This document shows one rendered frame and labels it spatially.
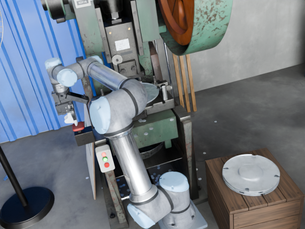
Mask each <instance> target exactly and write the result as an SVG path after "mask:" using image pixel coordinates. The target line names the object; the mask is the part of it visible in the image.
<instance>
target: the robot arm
mask: <svg viewBox="0 0 305 229"><path fill-rule="evenodd" d="M44 64H45V67H46V70H47V73H48V76H49V79H50V82H51V84H52V87H53V91H52V92H51V95H52V97H53V99H54V102H55V108H56V110H57V113H58V116H59V115H65V114H66V113H68V114H67V115H66V116H65V117H64V119H65V123H75V126H77V124H78V121H77V117H76V113H75V110H74V104H73V101H76V102H80V103H84V104H88V103H89V97H88V96H85V95H80V94H77V93H73V92H70V90H69V87H70V86H73V85H74V84H75V83H76V82H77V80H79V79H81V78H84V77H86V76H90V77H92V78H93V79H95V80H97V81H98V82H100V83H101V84H103V85H105V86H106V87H108V88H109V89H111V90H112V91H114V92H112V93H110V94H108V95H106V96H102V97H100V98H99V99H97V100H95V101H94V102H92V104H91V106H90V109H89V112H90V118H91V121H92V124H93V126H94V127H95V129H96V131H97V132H98V133H100V134H103V135H104V137H106V138H109V139H110V141H111V144H112V146H113V149H114V152H115V154H116V156H117V159H118V161H119V164H120V166H121V169H122V171H123V174H124V177H125V179H126V181H127V184H128V186H129V189H130V191H131V193H130V195H129V199H130V202H131V203H130V204H129V205H128V206H127V208H128V211H129V213H130V214H131V216H132V217H133V219H134V220H135V221H136V222H137V223H138V224H139V225H140V226H141V227H143V228H145V229H148V228H150V227H151V226H152V225H154V224H155V223H156V222H158V221H159V220H160V219H162V221H163V223H164V225H165V226H166V227H167V228H169V229H188V228H190V227H191V226H192V225H193V224H194V223H195V220H196V211H195V209H194V207H193V205H192V204H191V202H190V194H189V184H188V180H187V178H186V176H185V175H183V174H182V173H179V172H173V171H171V172H166V173H164V174H162V175H161V177H160V180H159V184H158V185H157V186H156V185H154V184H151V181H150V178H149V176H148V173H147V170H146V168H145V165H144V162H143V159H142V157H141V155H140V152H139V149H138V146H137V144H136V141H135V138H134V136H133V133H132V128H133V126H134V124H133V121H132V118H133V117H135V116H137V115H139V114H140V113H142V112H143V110H144V109H145V107H146V105H147V101H148V95H147V91H146V89H145V87H144V86H143V84H142V83H140V82H139V81H138V80H136V79H134V78H127V77H125V76H123V75H121V74H119V73H118V72H116V71H114V70H112V69H110V68H108V67H107V66H105V65H103V62H102V60H101V59H100V57H99V56H97V55H95V56H92V57H88V58H87V59H84V60H81V61H79V62H76V63H73V64H71V65H68V66H65V67H64V66H63V65H62V62H61V60H60V58H57V57H56V58H51V59H48V60H46V61H45V63H44Z"/></svg>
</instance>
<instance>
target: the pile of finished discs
mask: <svg viewBox="0 0 305 229"><path fill-rule="evenodd" d="M222 177H223V180H224V181H225V184H226V185H227V186H228V187H229V188H230V189H231V190H233V191H235V192H237V193H239V194H242V195H247V196H261V194H263V195H265V194H268V193H270V192H272V191H273V190H274V189H275V188H276V187H277V186H278V184H279V180H280V171H279V169H278V167H277V166H276V164H275V163H273V162H272V161H271V160H269V159H267V158H265V157H262V156H259V155H255V156H253V155H251V154H242V155H238V156H235V157H233V158H231V159H229V160H228V161H227V162H226V163H225V164H224V166H223V169H222Z"/></svg>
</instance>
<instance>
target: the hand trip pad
mask: <svg viewBox="0 0 305 229"><path fill-rule="evenodd" d="M72 129H73V131H74V132H75V131H79V130H83V129H84V123H83V122H82V121H80V122H78V124H77V126H75V123H73V124H72Z"/></svg>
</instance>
